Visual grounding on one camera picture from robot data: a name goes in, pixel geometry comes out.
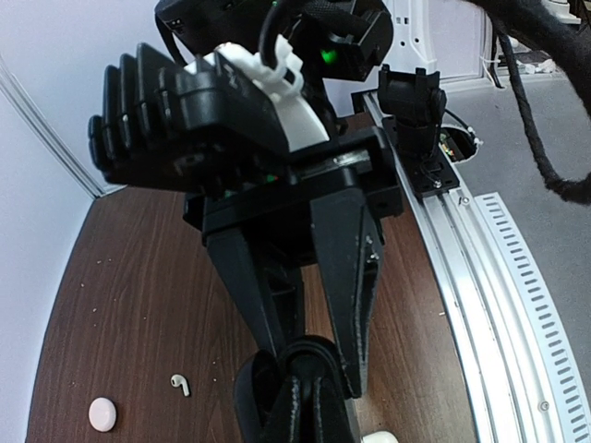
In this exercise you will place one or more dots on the left aluminium frame post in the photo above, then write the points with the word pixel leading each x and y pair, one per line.
pixel 31 114

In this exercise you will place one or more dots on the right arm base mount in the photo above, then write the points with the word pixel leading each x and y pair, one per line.
pixel 414 106

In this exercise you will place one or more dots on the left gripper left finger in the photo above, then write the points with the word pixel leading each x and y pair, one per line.
pixel 267 401

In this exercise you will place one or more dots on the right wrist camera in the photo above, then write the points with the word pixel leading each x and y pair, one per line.
pixel 224 120

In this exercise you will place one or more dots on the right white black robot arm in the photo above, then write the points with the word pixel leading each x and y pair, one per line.
pixel 338 120

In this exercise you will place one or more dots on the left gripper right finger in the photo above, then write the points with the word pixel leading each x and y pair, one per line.
pixel 313 401

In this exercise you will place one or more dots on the front aluminium rail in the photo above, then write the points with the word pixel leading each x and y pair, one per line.
pixel 490 240

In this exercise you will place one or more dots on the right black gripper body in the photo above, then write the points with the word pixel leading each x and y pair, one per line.
pixel 278 213

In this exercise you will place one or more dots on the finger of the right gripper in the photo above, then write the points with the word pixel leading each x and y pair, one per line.
pixel 348 247
pixel 265 285

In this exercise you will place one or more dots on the white earbud upper right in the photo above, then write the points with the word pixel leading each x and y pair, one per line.
pixel 178 381

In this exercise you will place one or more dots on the pink round earbud case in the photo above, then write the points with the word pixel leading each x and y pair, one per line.
pixel 102 414

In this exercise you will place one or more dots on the white square charging case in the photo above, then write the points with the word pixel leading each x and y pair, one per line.
pixel 379 437

